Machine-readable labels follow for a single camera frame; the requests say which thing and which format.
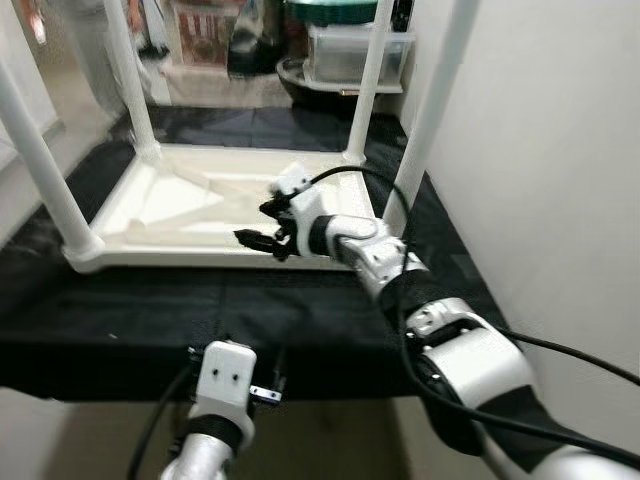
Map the white plastic children table top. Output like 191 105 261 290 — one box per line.
63 143 403 274

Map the black round basin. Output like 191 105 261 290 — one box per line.
277 56 403 103

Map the beige low platform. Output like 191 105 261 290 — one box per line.
160 63 303 109

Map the black tablecloth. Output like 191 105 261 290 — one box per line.
0 100 511 403

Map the clear plastic storage box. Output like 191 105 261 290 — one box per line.
306 25 417 87

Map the black bag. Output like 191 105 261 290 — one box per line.
226 0 288 79

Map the orange-lidded box with red print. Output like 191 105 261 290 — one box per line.
172 0 241 69

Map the green round lid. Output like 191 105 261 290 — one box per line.
283 0 383 27

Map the person in grey trousers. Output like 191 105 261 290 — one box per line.
25 0 151 116

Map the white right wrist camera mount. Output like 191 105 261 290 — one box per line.
270 162 321 259

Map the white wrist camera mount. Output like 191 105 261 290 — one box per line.
270 162 321 259
193 340 259 421

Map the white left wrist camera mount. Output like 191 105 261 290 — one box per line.
193 340 259 421

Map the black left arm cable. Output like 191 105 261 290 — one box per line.
127 345 204 480

